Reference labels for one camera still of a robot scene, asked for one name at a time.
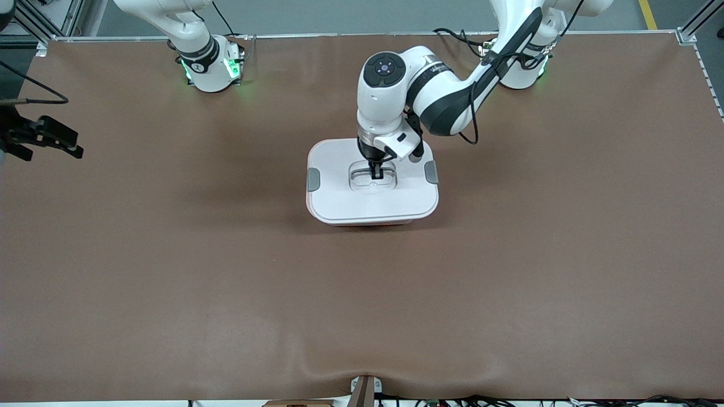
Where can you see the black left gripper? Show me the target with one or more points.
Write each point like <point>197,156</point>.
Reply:
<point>368,152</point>

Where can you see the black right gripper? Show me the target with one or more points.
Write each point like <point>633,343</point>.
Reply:
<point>12,133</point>

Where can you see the white box lid grey clasps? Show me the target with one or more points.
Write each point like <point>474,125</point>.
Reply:
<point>367,203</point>

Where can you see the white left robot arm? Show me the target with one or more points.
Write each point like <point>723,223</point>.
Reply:
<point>384,113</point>

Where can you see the pink plastic box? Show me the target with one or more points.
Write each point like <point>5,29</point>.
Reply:
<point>373,225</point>

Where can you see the brown table mat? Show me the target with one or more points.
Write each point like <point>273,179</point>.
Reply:
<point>362,311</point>

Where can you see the brown cardboard piece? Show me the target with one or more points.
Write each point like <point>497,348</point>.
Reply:
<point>297,403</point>

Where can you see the aluminium frame profile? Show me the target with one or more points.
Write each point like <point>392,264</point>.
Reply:
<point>73,14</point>
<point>698,20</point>

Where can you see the silver table edge rail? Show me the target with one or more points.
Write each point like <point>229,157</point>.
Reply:
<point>339,34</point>

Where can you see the metal bracket with wooden post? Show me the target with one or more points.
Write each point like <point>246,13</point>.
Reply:
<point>363,393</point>

